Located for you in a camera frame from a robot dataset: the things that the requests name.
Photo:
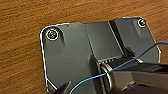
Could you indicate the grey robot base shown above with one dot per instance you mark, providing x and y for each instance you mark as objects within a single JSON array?
[{"x": 73, "y": 50}]

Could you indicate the grey robot torso link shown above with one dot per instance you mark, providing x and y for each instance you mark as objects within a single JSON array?
[{"x": 140, "y": 75}]

